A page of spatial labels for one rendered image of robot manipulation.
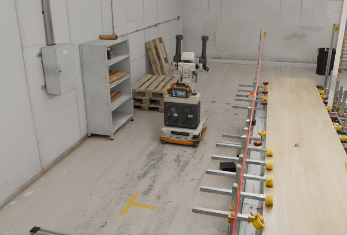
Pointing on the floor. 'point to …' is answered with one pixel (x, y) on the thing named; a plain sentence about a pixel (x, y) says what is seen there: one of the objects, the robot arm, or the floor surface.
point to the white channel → (339, 29)
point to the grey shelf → (97, 70)
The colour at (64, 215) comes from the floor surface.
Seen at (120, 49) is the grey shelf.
